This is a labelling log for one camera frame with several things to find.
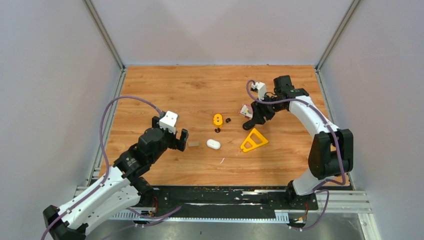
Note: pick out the yellow traffic light block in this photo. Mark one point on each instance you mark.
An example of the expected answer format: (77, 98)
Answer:
(218, 120)

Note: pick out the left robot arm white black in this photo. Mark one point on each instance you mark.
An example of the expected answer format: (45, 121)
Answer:
(121, 187)

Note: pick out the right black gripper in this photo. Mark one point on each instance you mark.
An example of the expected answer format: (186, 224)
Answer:
(259, 112)

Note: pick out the pink picture card block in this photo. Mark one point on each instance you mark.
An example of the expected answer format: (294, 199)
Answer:
(247, 111)

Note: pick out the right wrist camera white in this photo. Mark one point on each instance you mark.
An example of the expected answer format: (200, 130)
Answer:
(260, 88)

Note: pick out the yellow triangular toy frame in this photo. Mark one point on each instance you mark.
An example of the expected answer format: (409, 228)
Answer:
(254, 140)

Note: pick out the white earbud charging case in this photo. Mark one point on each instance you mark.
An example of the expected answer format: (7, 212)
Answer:
(213, 144)

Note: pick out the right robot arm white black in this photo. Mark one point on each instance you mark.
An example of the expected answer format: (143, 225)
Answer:
(331, 155)

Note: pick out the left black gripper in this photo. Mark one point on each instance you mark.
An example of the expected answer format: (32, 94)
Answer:
(178, 144)

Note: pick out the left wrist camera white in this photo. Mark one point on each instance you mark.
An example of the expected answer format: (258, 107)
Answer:
(168, 122)

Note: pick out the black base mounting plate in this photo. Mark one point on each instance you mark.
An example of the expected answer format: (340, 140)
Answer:
(224, 202)

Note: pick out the small wooden block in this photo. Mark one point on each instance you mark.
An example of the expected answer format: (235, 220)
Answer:
(193, 144)

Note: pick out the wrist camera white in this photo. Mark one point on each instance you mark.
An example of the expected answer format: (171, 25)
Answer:
(168, 122)
(260, 88)

